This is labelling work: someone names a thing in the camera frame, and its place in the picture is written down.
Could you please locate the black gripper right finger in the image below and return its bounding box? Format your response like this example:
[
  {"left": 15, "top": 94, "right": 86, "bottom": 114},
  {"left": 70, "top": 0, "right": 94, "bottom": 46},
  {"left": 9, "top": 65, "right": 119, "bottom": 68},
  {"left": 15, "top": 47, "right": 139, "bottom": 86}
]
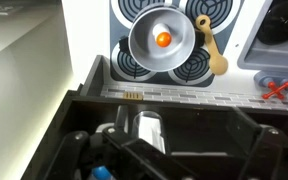
[{"left": 230, "top": 105, "right": 288, "bottom": 180}]

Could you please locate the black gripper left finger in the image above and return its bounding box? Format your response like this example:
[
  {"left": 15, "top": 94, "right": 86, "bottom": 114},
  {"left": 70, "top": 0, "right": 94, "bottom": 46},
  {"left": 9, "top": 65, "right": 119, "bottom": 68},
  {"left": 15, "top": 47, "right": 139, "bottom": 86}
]
[{"left": 42, "top": 104, "right": 198, "bottom": 180}]

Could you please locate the white bottle blue cap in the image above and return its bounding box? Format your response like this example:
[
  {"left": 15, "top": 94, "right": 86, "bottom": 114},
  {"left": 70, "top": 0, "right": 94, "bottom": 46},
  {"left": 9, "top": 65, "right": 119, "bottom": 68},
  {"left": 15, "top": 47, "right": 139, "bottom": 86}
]
[{"left": 91, "top": 165, "right": 114, "bottom": 180}]

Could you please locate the grey toy faucet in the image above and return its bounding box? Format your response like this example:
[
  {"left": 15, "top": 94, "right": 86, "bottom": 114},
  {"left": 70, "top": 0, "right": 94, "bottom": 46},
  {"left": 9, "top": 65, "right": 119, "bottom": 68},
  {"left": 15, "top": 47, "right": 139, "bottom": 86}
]
[{"left": 253, "top": 70, "right": 288, "bottom": 108}]

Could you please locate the beige wooden spatula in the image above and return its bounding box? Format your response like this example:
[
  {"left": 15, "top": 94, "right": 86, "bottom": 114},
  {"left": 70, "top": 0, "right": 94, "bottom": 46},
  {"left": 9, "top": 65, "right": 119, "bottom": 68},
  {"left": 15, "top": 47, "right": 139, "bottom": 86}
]
[{"left": 123, "top": 92, "right": 144, "bottom": 101}]

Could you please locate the grey toy sink basin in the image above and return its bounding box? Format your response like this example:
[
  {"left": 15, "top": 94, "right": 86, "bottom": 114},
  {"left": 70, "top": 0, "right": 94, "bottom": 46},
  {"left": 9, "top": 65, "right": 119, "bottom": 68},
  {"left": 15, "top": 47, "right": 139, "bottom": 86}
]
[{"left": 236, "top": 0, "right": 288, "bottom": 71}]

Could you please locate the beige wooden spoon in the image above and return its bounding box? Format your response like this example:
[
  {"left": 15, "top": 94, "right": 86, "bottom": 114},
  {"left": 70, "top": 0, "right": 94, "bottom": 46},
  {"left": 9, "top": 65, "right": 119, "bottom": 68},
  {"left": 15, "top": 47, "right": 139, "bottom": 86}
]
[{"left": 195, "top": 14, "right": 229, "bottom": 76}]

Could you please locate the black bowl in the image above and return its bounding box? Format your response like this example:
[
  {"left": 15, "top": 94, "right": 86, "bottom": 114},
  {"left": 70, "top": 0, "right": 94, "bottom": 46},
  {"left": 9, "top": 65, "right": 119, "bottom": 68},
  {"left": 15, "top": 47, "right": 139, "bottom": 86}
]
[{"left": 257, "top": 0, "right": 288, "bottom": 46}]

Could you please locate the grey pot with lid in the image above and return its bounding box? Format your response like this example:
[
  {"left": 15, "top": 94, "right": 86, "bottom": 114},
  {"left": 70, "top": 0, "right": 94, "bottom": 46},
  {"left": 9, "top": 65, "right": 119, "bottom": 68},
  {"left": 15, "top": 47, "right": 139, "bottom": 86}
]
[{"left": 118, "top": 5, "right": 205, "bottom": 73}]

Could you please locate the black white toy kitchen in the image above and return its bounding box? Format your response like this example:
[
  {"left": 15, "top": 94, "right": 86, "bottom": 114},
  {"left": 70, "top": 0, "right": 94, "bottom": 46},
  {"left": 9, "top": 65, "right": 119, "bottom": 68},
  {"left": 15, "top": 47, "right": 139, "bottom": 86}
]
[{"left": 20, "top": 0, "right": 288, "bottom": 180}]

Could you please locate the red cross tap handle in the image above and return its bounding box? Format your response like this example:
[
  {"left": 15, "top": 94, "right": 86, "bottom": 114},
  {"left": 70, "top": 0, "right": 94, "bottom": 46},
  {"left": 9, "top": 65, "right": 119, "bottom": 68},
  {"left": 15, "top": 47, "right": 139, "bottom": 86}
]
[{"left": 262, "top": 80, "right": 288, "bottom": 101}]

